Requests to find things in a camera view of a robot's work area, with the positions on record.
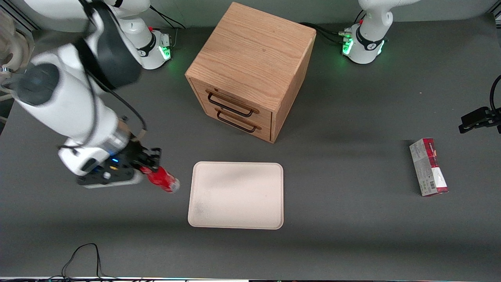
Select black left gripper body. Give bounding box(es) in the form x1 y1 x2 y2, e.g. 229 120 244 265
479 107 501 134

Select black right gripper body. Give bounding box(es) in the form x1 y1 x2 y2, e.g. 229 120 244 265
117 141 149 170

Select red soda can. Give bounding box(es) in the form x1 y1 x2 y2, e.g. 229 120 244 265
140 166 181 194

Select cream rectangular plastic tray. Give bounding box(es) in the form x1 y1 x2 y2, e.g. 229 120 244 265
187 161 284 230

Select red tartan cardboard box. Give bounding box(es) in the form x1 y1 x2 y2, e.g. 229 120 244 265
409 138 449 197

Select wooden drawer front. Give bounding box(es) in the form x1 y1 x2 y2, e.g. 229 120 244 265
191 80 274 127
200 105 272 142

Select wooden two-drawer cabinet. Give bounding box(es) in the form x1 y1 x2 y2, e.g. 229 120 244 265
185 2 317 144

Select beige blurry bundle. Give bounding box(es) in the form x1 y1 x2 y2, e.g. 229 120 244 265
0 11 36 103

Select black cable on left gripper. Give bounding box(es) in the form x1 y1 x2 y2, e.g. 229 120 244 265
490 74 501 114

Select black cable along right arm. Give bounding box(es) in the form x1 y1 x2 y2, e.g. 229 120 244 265
78 0 148 136

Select dark metal drawer handle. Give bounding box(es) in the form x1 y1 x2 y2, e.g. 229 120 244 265
206 90 260 118
215 108 262 133

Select thin black looped cable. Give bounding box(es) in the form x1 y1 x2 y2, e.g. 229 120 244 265
49 243 118 281

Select black cables at right arm base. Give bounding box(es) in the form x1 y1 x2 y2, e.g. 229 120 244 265
149 5 187 49

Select black cables at arm base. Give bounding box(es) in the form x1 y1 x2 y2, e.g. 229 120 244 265
299 10 366 44
149 5 187 49

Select black cables at left arm base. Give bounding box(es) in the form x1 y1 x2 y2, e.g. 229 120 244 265
299 10 366 44

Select aluminium frame rail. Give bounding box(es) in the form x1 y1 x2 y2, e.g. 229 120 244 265
0 0 41 31

